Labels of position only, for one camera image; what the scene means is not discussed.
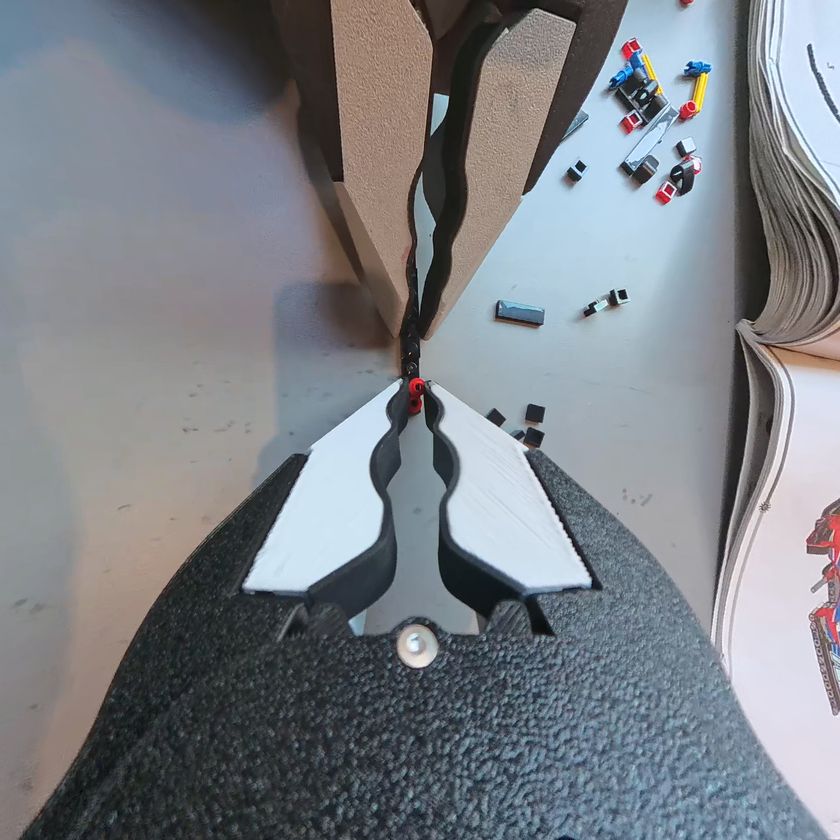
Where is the cluster of small toy bricks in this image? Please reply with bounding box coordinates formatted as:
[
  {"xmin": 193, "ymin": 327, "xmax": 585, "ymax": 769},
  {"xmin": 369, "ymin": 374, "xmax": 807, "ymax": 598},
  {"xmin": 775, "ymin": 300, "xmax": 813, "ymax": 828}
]
[{"xmin": 607, "ymin": 38, "xmax": 713, "ymax": 206}]

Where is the short black smooth toy tile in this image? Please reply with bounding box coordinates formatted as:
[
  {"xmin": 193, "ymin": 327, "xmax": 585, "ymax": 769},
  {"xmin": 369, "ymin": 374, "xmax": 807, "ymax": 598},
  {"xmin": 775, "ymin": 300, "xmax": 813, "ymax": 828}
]
[{"xmin": 494, "ymin": 299, "xmax": 547, "ymax": 329}]

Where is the grey desk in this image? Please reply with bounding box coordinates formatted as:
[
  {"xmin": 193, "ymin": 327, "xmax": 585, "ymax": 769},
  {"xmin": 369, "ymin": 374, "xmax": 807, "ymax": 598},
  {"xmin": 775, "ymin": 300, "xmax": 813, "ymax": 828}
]
[{"xmin": 0, "ymin": 0, "xmax": 840, "ymax": 840}]

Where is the black toy hinge piece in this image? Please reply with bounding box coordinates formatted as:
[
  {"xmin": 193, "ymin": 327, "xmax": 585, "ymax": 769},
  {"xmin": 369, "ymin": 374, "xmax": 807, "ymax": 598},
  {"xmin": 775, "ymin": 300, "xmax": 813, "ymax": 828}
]
[{"xmin": 617, "ymin": 72, "xmax": 670, "ymax": 116}]

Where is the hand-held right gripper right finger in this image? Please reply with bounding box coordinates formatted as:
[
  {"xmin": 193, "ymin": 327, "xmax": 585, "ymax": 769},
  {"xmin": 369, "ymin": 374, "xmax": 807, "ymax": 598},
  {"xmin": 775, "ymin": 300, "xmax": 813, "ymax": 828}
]
[{"xmin": 425, "ymin": 382, "xmax": 595, "ymax": 622}]

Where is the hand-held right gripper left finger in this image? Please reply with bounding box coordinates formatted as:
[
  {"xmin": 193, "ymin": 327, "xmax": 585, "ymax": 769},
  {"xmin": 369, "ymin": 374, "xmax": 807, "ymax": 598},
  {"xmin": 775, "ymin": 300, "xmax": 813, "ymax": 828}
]
[{"xmin": 241, "ymin": 381, "xmax": 409, "ymax": 622}]

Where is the long black smooth toy tile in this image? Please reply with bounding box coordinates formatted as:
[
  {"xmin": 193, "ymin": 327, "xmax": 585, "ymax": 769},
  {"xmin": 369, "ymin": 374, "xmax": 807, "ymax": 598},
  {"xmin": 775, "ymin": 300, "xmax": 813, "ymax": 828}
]
[{"xmin": 620, "ymin": 105, "xmax": 680, "ymax": 178}]

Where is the open instruction booklet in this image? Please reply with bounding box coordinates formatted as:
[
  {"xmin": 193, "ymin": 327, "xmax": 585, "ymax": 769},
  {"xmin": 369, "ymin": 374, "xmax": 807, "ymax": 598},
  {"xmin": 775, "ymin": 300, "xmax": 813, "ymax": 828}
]
[{"xmin": 712, "ymin": 0, "xmax": 840, "ymax": 716}]

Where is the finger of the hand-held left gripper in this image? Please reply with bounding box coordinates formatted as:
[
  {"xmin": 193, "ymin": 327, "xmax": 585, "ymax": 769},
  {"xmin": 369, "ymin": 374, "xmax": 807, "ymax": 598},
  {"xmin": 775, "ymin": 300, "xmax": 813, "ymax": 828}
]
[
  {"xmin": 320, "ymin": 0, "xmax": 434, "ymax": 340},
  {"xmin": 416, "ymin": 7, "xmax": 580, "ymax": 342}
]

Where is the long black studded toy plate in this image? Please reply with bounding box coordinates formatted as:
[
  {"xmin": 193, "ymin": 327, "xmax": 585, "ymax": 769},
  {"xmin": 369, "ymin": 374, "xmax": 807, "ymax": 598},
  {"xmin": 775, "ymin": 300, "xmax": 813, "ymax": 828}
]
[{"xmin": 399, "ymin": 259, "xmax": 426, "ymax": 385}]

